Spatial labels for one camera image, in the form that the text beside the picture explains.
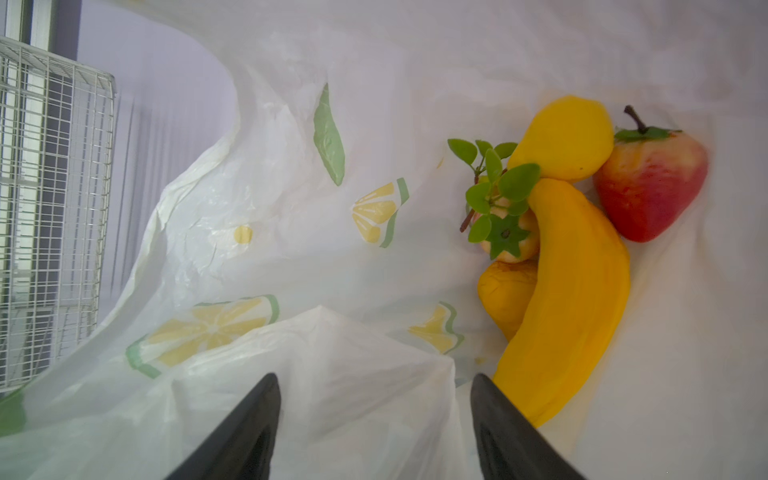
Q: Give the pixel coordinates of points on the orange fake fruit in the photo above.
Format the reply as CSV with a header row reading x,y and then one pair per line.
x,y
505,291

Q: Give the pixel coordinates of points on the red fake strawberry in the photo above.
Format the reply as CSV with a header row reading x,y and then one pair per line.
x,y
651,177

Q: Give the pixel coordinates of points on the white wire wall basket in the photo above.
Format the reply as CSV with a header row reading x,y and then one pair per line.
x,y
57,135

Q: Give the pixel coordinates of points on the small fake persimmon with leaves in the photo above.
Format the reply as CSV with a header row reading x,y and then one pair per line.
x,y
498,216

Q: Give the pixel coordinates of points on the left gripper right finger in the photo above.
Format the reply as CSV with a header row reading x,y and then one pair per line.
x,y
508,445

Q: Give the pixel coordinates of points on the white lemon print plastic bag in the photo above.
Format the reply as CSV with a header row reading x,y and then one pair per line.
x,y
320,240

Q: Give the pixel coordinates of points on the yellow fake banana bunch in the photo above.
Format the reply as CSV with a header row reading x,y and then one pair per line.
x,y
583,284

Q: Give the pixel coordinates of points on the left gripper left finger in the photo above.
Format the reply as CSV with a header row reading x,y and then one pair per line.
x,y
242,445

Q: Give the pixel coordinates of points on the yellow fake lemon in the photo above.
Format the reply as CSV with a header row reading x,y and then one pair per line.
x,y
569,139

